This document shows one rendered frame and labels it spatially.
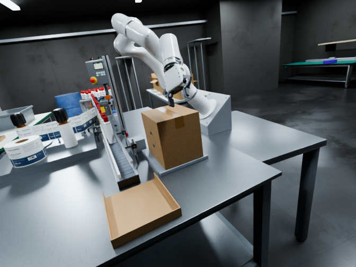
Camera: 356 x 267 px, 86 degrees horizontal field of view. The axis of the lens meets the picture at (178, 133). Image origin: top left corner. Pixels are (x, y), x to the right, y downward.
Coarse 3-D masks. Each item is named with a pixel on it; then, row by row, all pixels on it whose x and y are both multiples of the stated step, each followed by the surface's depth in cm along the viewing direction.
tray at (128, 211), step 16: (128, 192) 91; (144, 192) 89; (160, 192) 87; (112, 208) 82; (128, 208) 80; (144, 208) 79; (160, 208) 78; (176, 208) 76; (112, 224) 74; (128, 224) 72; (144, 224) 67; (160, 224) 70; (112, 240) 62; (128, 240) 65
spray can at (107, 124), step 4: (104, 120) 134; (108, 120) 135; (104, 124) 134; (108, 124) 135; (104, 128) 136; (108, 128) 135; (108, 132) 136; (112, 132) 138; (108, 136) 137; (112, 136) 138; (108, 140) 139; (112, 140) 139
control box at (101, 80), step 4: (92, 60) 153; (96, 60) 152; (100, 60) 151; (88, 64) 153; (92, 64) 153; (88, 68) 155; (92, 68) 154; (104, 68) 153; (88, 72) 156; (92, 72) 156; (112, 72) 162; (92, 76) 157; (100, 76) 156; (104, 76) 155; (96, 80) 157; (100, 80) 157; (104, 80) 156; (108, 80) 156; (92, 84) 159; (96, 84) 160
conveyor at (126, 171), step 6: (114, 144) 139; (114, 150) 128; (120, 150) 127; (114, 156) 120; (120, 156) 118; (120, 162) 111; (126, 162) 110; (120, 168) 104; (126, 168) 103; (120, 174) 98; (126, 174) 97; (132, 174) 97; (120, 180) 93
